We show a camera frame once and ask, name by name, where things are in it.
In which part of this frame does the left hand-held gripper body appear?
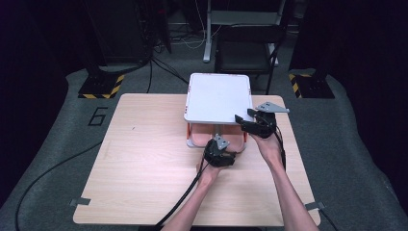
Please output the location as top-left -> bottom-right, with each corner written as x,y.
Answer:
203,133 -> 238,168

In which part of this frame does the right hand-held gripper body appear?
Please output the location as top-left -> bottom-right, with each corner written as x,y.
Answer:
245,101 -> 291,140

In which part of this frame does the pink slipper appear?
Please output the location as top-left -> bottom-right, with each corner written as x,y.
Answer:
220,124 -> 247,153
191,123 -> 217,148

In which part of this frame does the white two-tier shoe rack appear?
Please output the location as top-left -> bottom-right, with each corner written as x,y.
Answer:
183,72 -> 255,149

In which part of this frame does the person's left hand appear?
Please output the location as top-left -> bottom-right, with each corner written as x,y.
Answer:
195,158 -> 223,189

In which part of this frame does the person's right hand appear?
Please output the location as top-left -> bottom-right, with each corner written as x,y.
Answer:
249,130 -> 285,168

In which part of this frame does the black stand base striped tape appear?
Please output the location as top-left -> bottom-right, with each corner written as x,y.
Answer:
77,73 -> 126,100
288,73 -> 336,99

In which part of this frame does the black folding chair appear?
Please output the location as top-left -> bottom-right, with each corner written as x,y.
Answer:
213,24 -> 284,96

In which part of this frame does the grey tape piece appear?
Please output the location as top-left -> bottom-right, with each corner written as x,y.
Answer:
69,197 -> 92,208
304,201 -> 326,212

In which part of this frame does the dark equipment cabinet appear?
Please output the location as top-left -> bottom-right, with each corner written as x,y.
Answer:
81,0 -> 153,66

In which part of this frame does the right hand-held gripper cable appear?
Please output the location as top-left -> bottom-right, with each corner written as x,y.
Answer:
272,123 -> 288,171

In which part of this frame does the hand-held gripper cable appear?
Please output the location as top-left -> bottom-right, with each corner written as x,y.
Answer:
272,123 -> 288,171
154,149 -> 210,231

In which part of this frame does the left hand-held gripper cable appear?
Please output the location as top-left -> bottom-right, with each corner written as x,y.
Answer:
154,149 -> 210,231

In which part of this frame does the white metal desk frame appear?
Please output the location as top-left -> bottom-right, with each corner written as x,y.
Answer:
202,0 -> 287,67

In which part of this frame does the black cable bundle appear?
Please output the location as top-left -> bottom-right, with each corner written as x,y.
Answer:
145,47 -> 191,94

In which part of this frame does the white cable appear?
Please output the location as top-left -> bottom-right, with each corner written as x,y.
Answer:
171,0 -> 223,51

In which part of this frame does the short black floor cable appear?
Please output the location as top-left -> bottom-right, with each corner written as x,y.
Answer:
318,207 -> 340,231

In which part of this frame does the long black floor cable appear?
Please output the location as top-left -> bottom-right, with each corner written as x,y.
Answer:
13,140 -> 104,231

